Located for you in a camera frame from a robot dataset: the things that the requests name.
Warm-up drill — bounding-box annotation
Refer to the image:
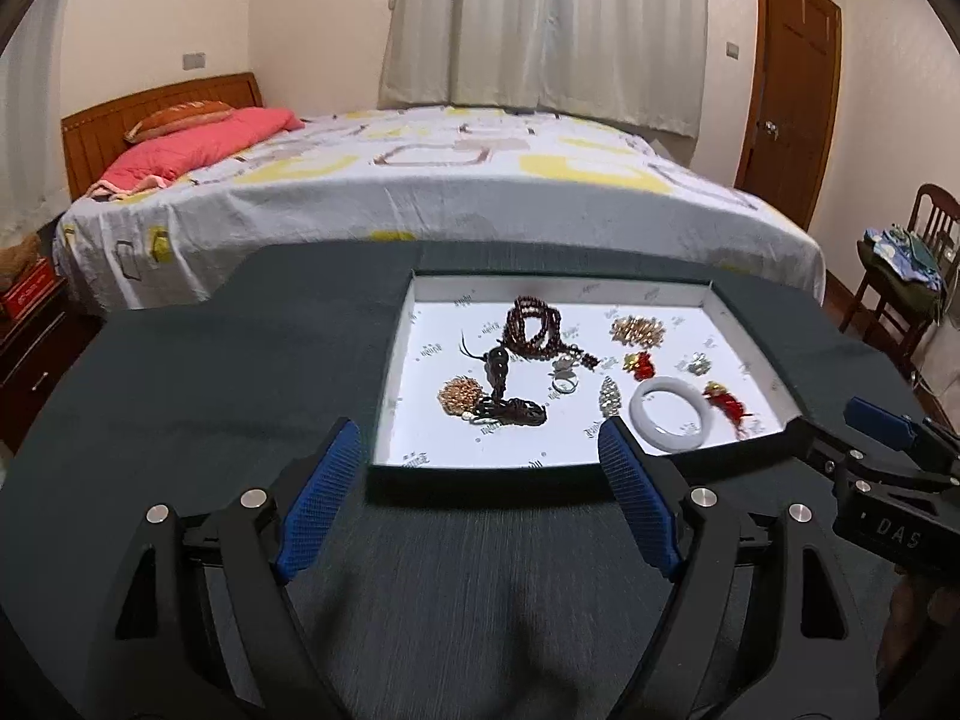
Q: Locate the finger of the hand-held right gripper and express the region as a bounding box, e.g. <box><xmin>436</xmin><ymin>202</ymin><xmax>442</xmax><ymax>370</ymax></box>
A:
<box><xmin>787</xmin><ymin>420</ymin><xmax>875</xmax><ymax>477</ymax></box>
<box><xmin>844</xmin><ymin>396</ymin><xmax>960</xmax><ymax>477</ymax></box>

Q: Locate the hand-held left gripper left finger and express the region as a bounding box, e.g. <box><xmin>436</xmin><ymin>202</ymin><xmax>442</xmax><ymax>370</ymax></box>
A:
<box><xmin>71</xmin><ymin>416</ymin><xmax>363</xmax><ymax>720</ymax></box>

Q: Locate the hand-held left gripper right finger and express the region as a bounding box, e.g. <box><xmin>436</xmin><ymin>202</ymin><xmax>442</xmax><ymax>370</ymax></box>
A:
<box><xmin>598</xmin><ymin>416</ymin><xmax>882</xmax><ymax>720</ymax></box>

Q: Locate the white jade bangle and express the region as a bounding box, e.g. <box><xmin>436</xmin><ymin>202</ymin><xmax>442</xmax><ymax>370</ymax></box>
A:
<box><xmin>628</xmin><ymin>377</ymin><xmax>710</xmax><ymax>455</ymax></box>

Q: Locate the gold pendant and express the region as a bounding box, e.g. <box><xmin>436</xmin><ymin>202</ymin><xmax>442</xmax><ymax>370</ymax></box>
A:
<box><xmin>701</xmin><ymin>381</ymin><xmax>751</xmax><ymax>442</ymax></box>

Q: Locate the green box with white lining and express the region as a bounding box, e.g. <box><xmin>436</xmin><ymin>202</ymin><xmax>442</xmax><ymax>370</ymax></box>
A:
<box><xmin>364</xmin><ymin>268</ymin><xmax>807</xmax><ymax>505</ymax></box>

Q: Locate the rose gold chain necklace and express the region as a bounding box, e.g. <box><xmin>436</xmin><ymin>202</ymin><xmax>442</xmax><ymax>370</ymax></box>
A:
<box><xmin>437</xmin><ymin>376</ymin><xmax>485</xmax><ymax>419</ymax></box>

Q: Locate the dark gourd pendant with cord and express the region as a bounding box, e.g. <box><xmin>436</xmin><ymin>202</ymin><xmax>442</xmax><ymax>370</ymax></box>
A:
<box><xmin>459</xmin><ymin>337</ymin><xmax>547</xmax><ymax>427</ymax></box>

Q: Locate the person's right hand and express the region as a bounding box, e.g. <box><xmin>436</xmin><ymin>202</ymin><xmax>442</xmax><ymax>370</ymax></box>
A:
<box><xmin>889</xmin><ymin>570</ymin><xmax>960</xmax><ymax>646</ymax></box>

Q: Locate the pile of clothes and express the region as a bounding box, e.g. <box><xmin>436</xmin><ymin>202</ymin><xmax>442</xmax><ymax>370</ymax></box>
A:
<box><xmin>857</xmin><ymin>223</ymin><xmax>953</xmax><ymax>308</ymax></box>

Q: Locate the wooden chair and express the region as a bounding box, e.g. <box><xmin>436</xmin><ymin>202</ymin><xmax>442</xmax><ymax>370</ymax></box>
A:
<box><xmin>838</xmin><ymin>184</ymin><xmax>960</xmax><ymax>376</ymax></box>

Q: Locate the wooden nightstand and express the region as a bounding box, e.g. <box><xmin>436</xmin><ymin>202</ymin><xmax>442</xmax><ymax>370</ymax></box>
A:
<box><xmin>0</xmin><ymin>277</ymin><xmax>102</xmax><ymax>455</ymax></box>

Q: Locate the bed with patterned sheet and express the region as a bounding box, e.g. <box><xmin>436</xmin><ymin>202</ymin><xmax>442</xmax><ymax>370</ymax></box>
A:
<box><xmin>52</xmin><ymin>106</ymin><xmax>826</xmax><ymax>316</ymax></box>

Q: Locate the wooden door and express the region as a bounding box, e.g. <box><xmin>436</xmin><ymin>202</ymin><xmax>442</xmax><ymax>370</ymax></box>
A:
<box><xmin>733</xmin><ymin>0</ymin><xmax>843</xmax><ymax>230</ymax></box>

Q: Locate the red box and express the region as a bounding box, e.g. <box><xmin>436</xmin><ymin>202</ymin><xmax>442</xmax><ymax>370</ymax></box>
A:
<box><xmin>0</xmin><ymin>256</ymin><xmax>53</xmax><ymax>320</ymax></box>

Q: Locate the pink blanket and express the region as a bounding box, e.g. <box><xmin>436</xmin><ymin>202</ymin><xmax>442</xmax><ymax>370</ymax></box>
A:
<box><xmin>90</xmin><ymin>106</ymin><xmax>305</xmax><ymax>200</ymax></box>

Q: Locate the brown plush toy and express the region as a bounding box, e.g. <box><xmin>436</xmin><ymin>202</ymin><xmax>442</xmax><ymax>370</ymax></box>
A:
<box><xmin>0</xmin><ymin>232</ymin><xmax>42</xmax><ymax>290</ymax></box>

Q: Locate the orange pillow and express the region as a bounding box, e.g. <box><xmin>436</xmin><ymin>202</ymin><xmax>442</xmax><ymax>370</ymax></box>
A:
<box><xmin>124</xmin><ymin>100</ymin><xmax>237</xmax><ymax>143</ymax></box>

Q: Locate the wooden headboard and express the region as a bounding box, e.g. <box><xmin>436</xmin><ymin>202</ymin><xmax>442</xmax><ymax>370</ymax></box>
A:
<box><xmin>61</xmin><ymin>72</ymin><xmax>265</xmax><ymax>200</ymax></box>

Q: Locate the white curtain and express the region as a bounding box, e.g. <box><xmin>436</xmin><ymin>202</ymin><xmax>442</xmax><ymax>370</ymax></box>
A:
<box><xmin>377</xmin><ymin>0</ymin><xmax>710</xmax><ymax>140</ymax></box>

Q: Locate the gold flower chain bracelet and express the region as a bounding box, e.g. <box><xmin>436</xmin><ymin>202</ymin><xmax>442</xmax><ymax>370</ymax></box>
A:
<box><xmin>609</xmin><ymin>315</ymin><xmax>667</xmax><ymax>350</ymax></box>

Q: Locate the dark red bead bracelet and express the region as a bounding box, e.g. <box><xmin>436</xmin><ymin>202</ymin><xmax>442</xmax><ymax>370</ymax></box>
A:
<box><xmin>504</xmin><ymin>296</ymin><xmax>601</xmax><ymax>374</ymax></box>

